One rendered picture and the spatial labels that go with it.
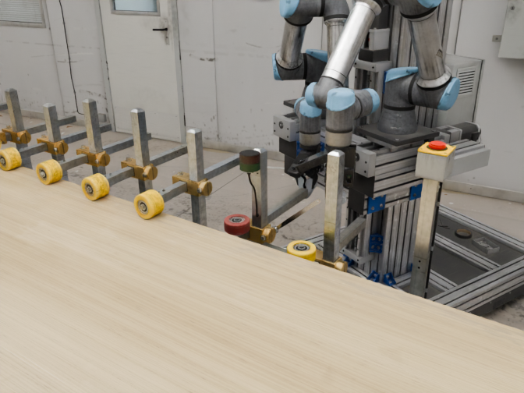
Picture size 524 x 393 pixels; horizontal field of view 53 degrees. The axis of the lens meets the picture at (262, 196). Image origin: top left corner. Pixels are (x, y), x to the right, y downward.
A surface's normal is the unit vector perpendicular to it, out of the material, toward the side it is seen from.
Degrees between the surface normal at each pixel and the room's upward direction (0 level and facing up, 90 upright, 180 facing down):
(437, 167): 90
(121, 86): 90
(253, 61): 90
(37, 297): 0
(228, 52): 90
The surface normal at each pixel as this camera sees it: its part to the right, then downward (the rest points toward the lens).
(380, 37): 0.53, 0.34
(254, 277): -0.01, -0.91
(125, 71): -0.47, 0.37
